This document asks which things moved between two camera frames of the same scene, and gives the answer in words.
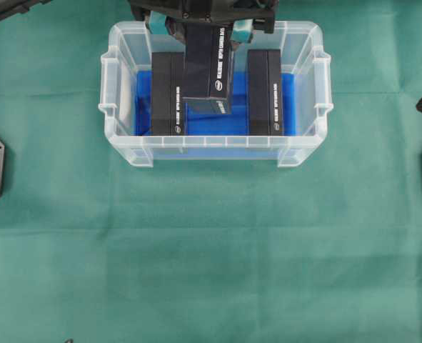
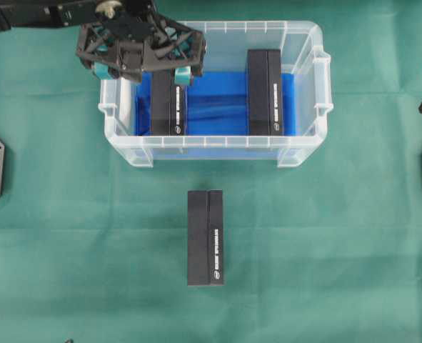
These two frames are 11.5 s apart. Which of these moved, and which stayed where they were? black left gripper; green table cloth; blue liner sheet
Moved: black left gripper
Stayed: blue liner sheet; green table cloth
